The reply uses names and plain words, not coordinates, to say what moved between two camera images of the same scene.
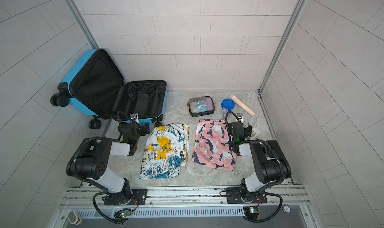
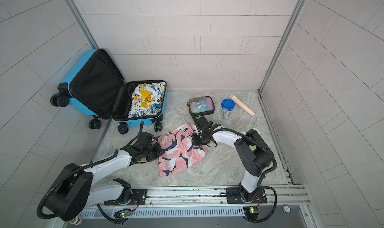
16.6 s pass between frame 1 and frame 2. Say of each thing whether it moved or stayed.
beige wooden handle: stayed
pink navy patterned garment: moved
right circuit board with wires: stayed
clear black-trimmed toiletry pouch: stayed
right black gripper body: moved
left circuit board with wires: stayed
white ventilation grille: stayed
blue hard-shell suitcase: stayed
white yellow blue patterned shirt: moved
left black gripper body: moved
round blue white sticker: stayed
